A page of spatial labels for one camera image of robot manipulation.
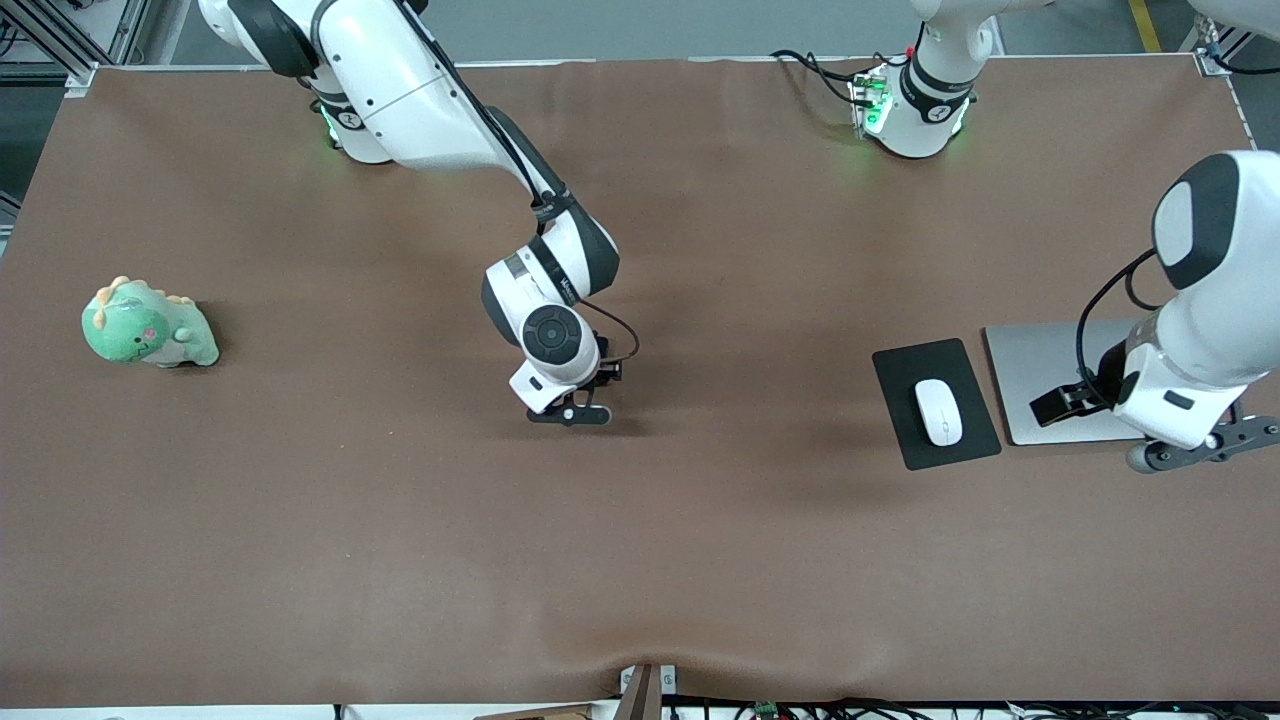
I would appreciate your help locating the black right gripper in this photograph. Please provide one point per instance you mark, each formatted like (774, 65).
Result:
(607, 374)

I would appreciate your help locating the aluminium frame profile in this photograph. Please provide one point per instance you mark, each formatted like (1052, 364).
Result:
(1225, 55)
(70, 40)

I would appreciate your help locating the silver closed laptop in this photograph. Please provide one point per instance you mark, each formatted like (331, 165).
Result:
(1020, 350)

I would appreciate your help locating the small green circuit board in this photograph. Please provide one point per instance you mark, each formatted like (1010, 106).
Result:
(766, 711)

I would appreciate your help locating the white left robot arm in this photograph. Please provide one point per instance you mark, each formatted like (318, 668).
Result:
(1210, 330)

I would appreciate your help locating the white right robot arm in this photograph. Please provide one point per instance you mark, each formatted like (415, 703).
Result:
(420, 100)

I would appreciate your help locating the green dinosaur plush toy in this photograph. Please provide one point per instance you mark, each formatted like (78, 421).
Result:
(135, 330)

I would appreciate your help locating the white computer mouse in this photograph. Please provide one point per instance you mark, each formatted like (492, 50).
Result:
(938, 412)

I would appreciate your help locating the black mouse pad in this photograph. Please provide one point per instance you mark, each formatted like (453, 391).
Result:
(900, 400)

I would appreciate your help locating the brown table cover mat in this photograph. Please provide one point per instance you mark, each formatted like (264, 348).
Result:
(500, 550)

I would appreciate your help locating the table edge bracket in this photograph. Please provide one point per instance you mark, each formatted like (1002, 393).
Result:
(642, 695)

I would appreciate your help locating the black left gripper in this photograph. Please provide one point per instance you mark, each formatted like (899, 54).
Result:
(1107, 371)

